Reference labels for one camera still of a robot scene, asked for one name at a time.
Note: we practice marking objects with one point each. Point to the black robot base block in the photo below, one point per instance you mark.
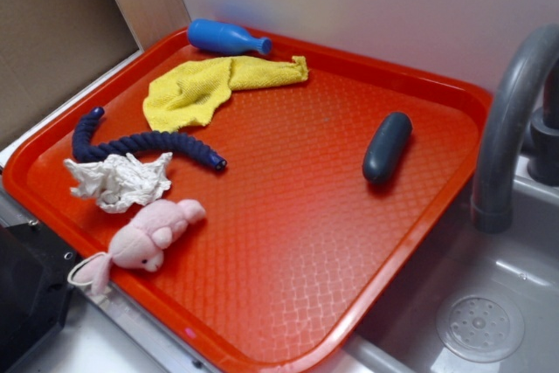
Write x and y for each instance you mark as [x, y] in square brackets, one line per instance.
[35, 294]

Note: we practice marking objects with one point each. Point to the red plastic tray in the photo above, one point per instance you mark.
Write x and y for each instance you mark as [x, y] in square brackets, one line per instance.
[297, 244]

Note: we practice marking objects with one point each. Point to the dark grey oblong toy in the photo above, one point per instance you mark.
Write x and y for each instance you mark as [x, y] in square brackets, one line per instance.
[386, 148]

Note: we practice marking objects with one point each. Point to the yellow cloth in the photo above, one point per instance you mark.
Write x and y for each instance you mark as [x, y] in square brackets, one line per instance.
[190, 94]

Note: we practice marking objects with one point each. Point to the blue plastic bottle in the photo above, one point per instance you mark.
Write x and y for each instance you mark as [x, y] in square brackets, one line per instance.
[228, 39]

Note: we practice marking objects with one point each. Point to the pink plush toy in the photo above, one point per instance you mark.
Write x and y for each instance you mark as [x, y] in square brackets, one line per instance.
[140, 244]

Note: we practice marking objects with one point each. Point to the white crumpled rag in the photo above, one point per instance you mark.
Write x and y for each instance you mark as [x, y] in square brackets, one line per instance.
[120, 181]

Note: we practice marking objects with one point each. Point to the grey faucet spout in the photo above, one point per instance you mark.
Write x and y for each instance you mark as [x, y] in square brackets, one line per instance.
[504, 133]

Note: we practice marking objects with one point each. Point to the grey toy sink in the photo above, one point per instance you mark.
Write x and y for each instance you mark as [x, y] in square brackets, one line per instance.
[399, 332]

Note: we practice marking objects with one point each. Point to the brown cardboard panel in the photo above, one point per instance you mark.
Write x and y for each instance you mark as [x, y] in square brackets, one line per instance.
[52, 49]

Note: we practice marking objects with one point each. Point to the sink drain strainer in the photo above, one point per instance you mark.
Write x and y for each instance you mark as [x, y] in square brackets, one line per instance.
[480, 328]

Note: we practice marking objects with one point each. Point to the dark grey faucet handle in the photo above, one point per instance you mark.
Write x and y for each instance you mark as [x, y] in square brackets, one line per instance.
[543, 166]

